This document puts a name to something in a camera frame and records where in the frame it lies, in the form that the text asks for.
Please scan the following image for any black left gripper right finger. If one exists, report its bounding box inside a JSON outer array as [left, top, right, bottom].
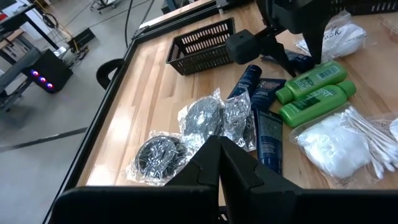
[[219, 136, 303, 192]]

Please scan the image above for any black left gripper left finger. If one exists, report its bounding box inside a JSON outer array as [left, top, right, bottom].
[[164, 134, 222, 189]]

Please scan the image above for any black workshop desk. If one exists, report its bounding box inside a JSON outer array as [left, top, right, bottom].
[[0, 0, 60, 50]]

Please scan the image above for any black plastic basket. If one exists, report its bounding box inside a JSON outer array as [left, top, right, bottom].
[[165, 17, 236, 77], [329, 0, 398, 16]]

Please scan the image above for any black floor cable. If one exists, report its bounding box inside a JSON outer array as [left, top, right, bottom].
[[123, 0, 135, 49]]

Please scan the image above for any clear vanity pack bag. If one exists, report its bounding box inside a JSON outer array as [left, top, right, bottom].
[[366, 111, 398, 144], [294, 10, 368, 63], [288, 104, 398, 189]]

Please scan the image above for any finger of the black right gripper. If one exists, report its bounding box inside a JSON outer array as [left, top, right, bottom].
[[261, 30, 298, 78], [302, 27, 326, 65]]

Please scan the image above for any black frame handle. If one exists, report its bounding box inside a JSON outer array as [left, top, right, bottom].
[[95, 58, 126, 91]]

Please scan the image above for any green shampoo bottle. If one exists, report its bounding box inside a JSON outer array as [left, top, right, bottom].
[[275, 60, 348, 105], [279, 80, 358, 128]]

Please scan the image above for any black computer with lit fans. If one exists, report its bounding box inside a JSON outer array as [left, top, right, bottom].
[[21, 49, 75, 94]]

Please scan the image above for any black floor box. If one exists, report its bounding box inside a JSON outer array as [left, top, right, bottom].
[[67, 27, 96, 50]]

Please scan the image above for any clear bag with black item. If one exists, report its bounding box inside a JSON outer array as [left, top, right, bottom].
[[177, 88, 226, 147], [217, 90, 257, 152], [126, 130, 200, 187]]

